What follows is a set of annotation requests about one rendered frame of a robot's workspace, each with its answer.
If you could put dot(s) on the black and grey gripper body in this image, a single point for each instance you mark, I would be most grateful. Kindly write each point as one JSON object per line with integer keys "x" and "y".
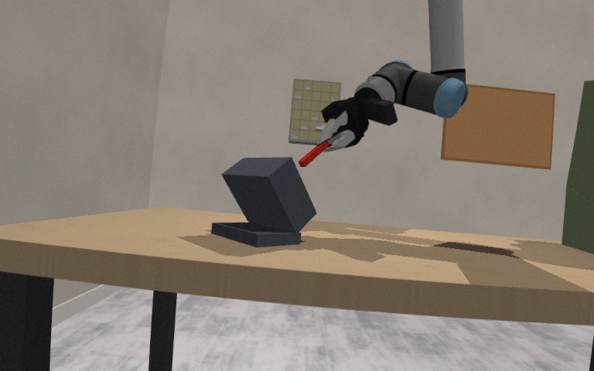
{"x": 359, "y": 115}

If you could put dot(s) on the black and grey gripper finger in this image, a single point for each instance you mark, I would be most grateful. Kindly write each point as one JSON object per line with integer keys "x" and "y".
{"x": 345, "y": 140}
{"x": 338, "y": 119}

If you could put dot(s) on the dark red cylinder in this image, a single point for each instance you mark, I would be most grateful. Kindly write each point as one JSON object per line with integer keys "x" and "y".
{"x": 313, "y": 154}

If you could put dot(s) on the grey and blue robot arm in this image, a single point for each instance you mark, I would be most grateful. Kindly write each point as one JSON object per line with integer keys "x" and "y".
{"x": 432, "y": 92}

